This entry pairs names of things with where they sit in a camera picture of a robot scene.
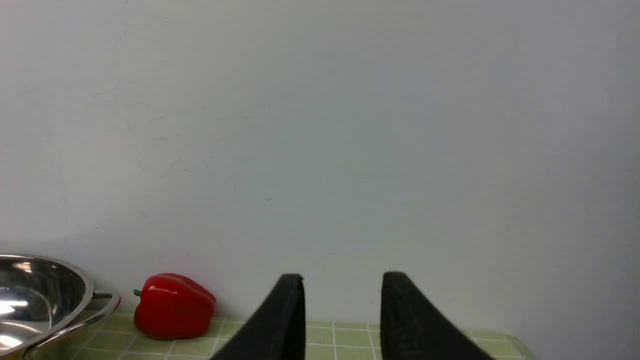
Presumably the stainless steel pot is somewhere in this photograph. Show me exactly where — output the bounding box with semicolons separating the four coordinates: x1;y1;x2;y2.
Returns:
0;253;122;360

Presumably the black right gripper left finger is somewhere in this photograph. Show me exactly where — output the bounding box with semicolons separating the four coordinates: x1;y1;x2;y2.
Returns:
212;273;306;360

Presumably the red bell pepper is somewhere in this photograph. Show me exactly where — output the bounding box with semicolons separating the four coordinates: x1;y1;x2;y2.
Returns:
133;273;217;341

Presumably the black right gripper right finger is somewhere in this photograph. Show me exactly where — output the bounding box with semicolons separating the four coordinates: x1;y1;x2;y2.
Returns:
380;271;491;360

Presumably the green checkered tablecloth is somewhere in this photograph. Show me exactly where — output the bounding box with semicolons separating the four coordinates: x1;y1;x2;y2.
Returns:
30;309;533;360

